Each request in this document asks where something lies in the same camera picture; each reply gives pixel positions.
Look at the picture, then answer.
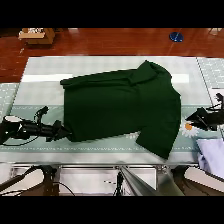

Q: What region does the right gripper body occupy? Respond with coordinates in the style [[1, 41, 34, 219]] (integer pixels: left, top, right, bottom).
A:
[[201, 109, 222, 132]]

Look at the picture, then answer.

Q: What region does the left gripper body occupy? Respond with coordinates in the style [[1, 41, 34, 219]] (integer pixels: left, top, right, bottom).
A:
[[39, 119, 65, 143]]

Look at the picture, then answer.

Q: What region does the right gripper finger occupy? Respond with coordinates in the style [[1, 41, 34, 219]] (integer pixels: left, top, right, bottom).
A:
[[190, 119, 212, 132], [185, 107, 209, 122]]

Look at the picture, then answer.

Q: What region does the dark green T-shirt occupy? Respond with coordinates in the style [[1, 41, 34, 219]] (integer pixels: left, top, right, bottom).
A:
[[59, 59, 183, 160]]

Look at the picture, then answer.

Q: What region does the lavender garment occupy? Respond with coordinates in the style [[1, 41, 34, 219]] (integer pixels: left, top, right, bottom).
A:
[[196, 137, 224, 181]]

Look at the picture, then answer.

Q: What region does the blue round object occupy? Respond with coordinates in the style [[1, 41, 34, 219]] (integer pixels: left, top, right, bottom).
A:
[[168, 31, 185, 43]]

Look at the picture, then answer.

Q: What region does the cardboard box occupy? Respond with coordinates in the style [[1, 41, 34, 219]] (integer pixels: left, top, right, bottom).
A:
[[18, 27, 56, 46]]

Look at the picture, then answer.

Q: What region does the black cable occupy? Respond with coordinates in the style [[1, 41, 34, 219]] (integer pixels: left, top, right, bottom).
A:
[[53, 181, 76, 197], [1, 133, 42, 148]]

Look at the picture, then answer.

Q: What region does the silver frame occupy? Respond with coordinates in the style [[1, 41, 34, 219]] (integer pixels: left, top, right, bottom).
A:
[[0, 162, 224, 197]]

